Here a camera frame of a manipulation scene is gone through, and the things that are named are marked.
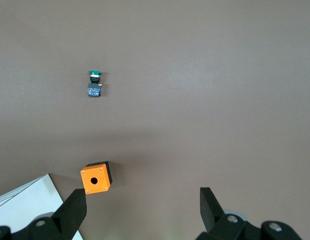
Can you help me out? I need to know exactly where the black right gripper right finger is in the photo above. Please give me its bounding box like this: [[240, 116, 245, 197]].
[[196, 187, 302, 240]]

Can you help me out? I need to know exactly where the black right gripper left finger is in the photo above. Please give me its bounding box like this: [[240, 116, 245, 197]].
[[0, 188, 87, 240]]

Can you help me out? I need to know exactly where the white drawer cabinet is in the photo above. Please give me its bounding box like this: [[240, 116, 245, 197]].
[[0, 174, 84, 240]]

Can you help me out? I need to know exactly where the green mushroom push button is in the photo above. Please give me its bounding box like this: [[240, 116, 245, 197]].
[[86, 70, 104, 98]]

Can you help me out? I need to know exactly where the orange button enclosure box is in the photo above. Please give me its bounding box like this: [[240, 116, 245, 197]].
[[80, 161, 113, 195]]

